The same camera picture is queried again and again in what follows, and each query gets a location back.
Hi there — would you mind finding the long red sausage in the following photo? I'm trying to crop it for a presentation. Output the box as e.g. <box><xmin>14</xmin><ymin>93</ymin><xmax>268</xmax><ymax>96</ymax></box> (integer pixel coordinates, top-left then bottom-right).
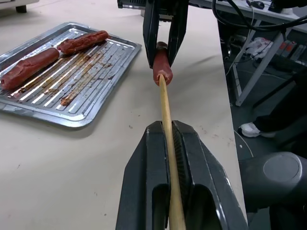
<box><xmin>0</xmin><ymin>47</ymin><xmax>60</xmax><ymax>91</ymax></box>

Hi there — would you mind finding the white plastic bag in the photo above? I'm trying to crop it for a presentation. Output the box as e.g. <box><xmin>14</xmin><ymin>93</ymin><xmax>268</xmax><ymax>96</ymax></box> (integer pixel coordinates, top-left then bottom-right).
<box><xmin>245</xmin><ymin>36</ymin><xmax>274</xmax><ymax>58</ymax></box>

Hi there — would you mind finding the skewered red sausage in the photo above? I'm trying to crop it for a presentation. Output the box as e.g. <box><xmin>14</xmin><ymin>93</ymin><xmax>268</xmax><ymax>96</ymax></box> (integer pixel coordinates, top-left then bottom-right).
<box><xmin>153</xmin><ymin>41</ymin><xmax>174</xmax><ymax>86</ymax></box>

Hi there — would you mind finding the white desk frame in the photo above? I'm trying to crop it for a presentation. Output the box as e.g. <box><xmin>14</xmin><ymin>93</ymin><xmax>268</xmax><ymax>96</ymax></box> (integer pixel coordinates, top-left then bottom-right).
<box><xmin>189</xmin><ymin>0</ymin><xmax>307</xmax><ymax>107</ymax></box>

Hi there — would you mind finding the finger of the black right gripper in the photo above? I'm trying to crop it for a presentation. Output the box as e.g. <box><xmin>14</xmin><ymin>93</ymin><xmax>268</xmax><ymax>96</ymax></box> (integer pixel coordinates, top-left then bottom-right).
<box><xmin>142</xmin><ymin>0</ymin><xmax>161</xmax><ymax>69</ymax></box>
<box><xmin>167</xmin><ymin>0</ymin><xmax>189</xmax><ymax>68</ymax></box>

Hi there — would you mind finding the cracked red sausage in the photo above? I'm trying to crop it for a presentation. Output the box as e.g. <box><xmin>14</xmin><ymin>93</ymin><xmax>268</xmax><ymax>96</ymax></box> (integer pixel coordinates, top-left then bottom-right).
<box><xmin>56</xmin><ymin>30</ymin><xmax>109</xmax><ymax>56</ymax></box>

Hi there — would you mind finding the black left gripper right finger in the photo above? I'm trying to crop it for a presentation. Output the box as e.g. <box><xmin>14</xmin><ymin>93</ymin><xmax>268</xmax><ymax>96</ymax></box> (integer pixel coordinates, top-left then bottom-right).
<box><xmin>171</xmin><ymin>120</ymin><xmax>249</xmax><ymax>230</ymax></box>

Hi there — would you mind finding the black trouser leg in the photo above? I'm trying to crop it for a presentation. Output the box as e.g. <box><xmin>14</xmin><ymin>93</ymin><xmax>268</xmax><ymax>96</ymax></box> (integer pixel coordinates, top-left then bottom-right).
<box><xmin>253</xmin><ymin>69</ymin><xmax>307</xmax><ymax>136</ymax></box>

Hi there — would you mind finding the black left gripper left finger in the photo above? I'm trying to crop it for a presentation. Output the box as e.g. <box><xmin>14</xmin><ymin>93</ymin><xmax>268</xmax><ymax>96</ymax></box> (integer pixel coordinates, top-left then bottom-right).
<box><xmin>116</xmin><ymin>121</ymin><xmax>172</xmax><ymax>230</ymax></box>

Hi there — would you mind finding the white sneaker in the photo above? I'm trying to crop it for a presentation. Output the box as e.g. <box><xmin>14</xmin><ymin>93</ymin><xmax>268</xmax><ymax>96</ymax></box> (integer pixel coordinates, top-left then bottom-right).
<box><xmin>240</xmin><ymin>122</ymin><xmax>276</xmax><ymax>138</ymax></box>

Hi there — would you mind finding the silver ribbed metal tray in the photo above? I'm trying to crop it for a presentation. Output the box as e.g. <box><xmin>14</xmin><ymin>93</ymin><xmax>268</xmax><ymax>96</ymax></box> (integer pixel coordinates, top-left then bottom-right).
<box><xmin>0</xmin><ymin>22</ymin><xmax>142</xmax><ymax>131</ymax></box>

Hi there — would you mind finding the wooden skewer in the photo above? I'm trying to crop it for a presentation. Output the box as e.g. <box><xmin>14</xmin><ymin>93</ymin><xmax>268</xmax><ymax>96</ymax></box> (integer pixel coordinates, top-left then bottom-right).
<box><xmin>158</xmin><ymin>74</ymin><xmax>187</xmax><ymax>230</ymax></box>

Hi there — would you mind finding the dark grey robot body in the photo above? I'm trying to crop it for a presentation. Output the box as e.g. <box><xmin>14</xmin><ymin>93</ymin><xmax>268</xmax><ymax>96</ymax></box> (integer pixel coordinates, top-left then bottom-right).
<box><xmin>234</xmin><ymin>130</ymin><xmax>307</xmax><ymax>230</ymax></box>

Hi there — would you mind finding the black cable bundle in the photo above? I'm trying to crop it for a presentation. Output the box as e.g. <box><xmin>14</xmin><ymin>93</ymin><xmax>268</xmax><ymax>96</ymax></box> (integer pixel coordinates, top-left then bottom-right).
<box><xmin>212</xmin><ymin>0</ymin><xmax>307</xmax><ymax>32</ymax></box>

